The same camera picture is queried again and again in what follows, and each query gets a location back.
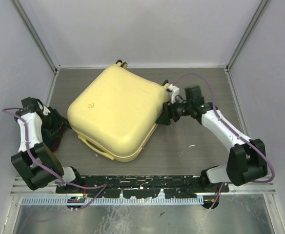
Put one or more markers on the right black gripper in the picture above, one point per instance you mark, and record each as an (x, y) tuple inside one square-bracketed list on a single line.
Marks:
[(168, 112)]

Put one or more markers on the dark navy crumpled garment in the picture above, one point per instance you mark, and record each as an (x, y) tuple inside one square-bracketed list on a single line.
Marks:
[(52, 141)]

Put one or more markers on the aluminium frame rail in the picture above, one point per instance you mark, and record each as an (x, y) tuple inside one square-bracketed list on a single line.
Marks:
[(74, 199)]

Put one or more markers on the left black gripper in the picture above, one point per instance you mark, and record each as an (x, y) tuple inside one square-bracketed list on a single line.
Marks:
[(60, 123)]

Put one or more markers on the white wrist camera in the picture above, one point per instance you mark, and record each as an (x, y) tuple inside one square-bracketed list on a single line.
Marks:
[(45, 110), (173, 91)]

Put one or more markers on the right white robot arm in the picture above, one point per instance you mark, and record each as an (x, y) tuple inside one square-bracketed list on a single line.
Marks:
[(246, 161)]

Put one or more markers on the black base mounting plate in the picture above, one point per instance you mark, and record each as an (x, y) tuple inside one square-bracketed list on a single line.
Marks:
[(141, 186)]

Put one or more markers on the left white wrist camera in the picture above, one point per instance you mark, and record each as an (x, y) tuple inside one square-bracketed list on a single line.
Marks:
[(45, 110)]

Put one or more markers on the yellow suitcase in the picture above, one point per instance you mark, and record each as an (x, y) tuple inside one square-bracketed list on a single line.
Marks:
[(116, 114)]

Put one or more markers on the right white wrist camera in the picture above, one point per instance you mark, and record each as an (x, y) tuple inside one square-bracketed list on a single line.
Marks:
[(173, 91)]

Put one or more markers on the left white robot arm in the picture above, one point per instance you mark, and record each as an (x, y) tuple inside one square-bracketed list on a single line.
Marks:
[(41, 131)]

